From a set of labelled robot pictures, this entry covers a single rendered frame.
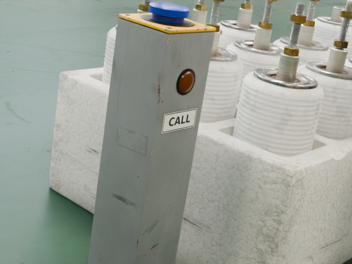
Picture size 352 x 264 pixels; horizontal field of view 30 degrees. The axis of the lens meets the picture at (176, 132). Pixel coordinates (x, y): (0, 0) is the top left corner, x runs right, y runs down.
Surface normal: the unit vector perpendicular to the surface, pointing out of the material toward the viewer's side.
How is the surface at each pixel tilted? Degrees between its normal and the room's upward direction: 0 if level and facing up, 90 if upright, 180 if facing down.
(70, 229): 0
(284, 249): 90
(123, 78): 90
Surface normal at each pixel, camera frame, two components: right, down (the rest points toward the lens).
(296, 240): 0.74, 0.33
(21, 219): 0.15, -0.93
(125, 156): -0.66, 0.15
